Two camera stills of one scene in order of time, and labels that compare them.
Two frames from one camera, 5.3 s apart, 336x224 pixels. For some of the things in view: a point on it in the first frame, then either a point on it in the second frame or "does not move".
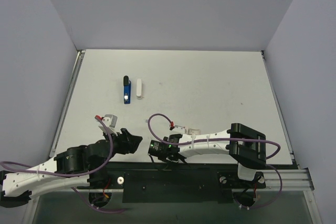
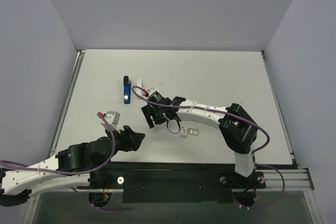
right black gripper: [153, 148] to [151, 114]
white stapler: [139, 88] does not move
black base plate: [176, 182] does not move
